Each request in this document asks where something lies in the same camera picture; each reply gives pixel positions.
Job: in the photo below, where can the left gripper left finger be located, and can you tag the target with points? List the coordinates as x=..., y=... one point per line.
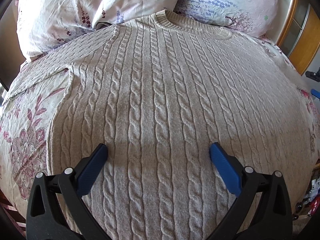
x=45, y=219

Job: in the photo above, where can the left floral pillow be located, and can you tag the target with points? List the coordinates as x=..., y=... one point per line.
x=43, y=25

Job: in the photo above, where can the wooden glass door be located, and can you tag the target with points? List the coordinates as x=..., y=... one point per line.
x=299, y=40

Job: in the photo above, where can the right floral pillow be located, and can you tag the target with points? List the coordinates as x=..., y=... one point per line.
x=253, y=17

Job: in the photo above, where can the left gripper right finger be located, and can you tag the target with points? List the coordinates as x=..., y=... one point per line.
x=273, y=216

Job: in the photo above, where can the floral pillow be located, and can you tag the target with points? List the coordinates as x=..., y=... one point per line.
x=253, y=17
x=43, y=25

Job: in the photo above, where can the floral bed sheet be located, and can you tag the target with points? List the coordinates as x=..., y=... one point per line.
x=27, y=139

